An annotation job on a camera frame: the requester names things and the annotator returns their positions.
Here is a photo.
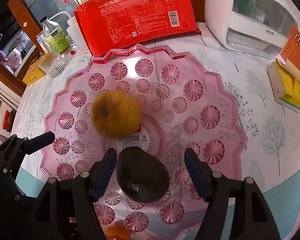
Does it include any teal striped placemat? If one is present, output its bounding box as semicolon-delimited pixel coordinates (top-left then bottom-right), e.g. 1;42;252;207
17;169;300;239

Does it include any yellow pear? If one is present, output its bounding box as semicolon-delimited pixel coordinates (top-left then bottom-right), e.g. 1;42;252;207
90;90;142;139

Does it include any yellow tissue pack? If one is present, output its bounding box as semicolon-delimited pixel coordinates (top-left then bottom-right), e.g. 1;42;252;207
267;59;300;112

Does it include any white squeeze wash bottle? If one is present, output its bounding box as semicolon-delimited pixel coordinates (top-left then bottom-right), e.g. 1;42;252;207
49;11;88;52

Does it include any clear bottle green label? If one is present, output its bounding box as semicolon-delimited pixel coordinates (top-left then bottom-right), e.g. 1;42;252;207
40;16;71;55

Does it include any tree pattern tablecloth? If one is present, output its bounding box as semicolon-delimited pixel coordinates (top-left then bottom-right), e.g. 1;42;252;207
11;22;300;240

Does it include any white countertop appliance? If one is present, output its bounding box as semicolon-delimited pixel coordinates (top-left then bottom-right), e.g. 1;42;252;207
204;0;300;59

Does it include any red paper cup package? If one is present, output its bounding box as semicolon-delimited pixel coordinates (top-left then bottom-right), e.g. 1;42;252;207
74;0;199;57

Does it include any clear drinking glass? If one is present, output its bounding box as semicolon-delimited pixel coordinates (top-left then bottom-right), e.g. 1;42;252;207
38;47;68;79

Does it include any orange tangerine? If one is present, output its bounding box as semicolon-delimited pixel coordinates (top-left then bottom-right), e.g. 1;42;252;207
106;224;131;240

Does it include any yellow cardboard box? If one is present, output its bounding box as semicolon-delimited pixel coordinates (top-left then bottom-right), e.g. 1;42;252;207
23;54;47;86

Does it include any pink plastic fruit bowl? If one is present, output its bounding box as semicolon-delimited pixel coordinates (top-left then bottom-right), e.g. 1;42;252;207
40;46;247;239

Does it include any dark green avocado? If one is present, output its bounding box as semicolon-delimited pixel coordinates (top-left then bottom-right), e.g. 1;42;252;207
116;146;170;204

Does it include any red lidded bin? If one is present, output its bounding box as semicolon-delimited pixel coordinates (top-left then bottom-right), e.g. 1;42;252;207
2;110;12;132

